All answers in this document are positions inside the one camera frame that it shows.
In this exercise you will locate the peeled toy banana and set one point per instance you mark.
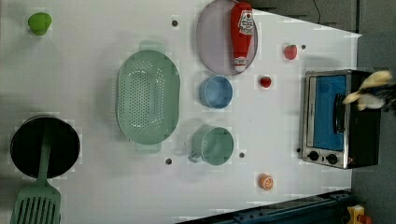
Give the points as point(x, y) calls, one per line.
point(364, 96)

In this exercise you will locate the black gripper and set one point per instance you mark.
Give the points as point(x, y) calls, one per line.
point(387, 94)

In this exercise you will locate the large red strawberry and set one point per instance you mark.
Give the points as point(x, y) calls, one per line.
point(290, 52)

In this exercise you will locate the orange slice toy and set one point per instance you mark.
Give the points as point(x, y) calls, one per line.
point(266, 182)

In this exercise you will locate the black toaster oven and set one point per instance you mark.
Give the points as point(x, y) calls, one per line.
point(336, 134)

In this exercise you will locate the purple round plate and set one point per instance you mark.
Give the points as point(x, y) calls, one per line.
point(213, 38)

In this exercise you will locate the green toy pepper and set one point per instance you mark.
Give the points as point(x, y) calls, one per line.
point(39, 23)

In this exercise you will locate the blue metal frame rail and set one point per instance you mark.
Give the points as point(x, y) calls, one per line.
point(327, 208)

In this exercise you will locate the green mug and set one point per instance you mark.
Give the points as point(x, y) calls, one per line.
point(213, 145)

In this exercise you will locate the yellow orange toy object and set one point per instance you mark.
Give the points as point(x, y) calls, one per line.
point(357, 215)

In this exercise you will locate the green oval colander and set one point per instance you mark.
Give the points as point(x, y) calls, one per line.
point(147, 105)

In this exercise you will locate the small red strawberry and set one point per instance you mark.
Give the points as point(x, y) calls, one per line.
point(265, 82)

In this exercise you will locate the green slotted spatula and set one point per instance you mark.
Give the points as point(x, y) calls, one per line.
point(39, 203)

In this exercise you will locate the red ketchup bottle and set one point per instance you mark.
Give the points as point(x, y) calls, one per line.
point(241, 34)

